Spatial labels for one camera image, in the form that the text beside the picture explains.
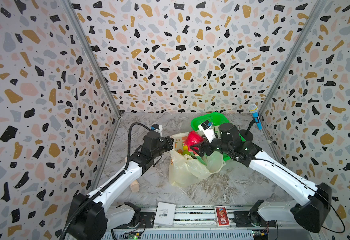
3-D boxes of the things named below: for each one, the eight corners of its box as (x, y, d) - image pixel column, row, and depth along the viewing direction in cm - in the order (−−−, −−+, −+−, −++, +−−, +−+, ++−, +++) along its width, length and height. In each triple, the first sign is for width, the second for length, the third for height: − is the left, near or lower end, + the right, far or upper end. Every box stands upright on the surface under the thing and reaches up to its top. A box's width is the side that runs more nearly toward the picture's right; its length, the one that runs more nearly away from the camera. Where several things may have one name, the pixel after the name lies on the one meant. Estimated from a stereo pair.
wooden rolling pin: (133, 193, 84) (131, 191, 81) (131, 184, 87) (130, 181, 84) (140, 191, 85) (138, 188, 82) (138, 182, 88) (137, 179, 85)
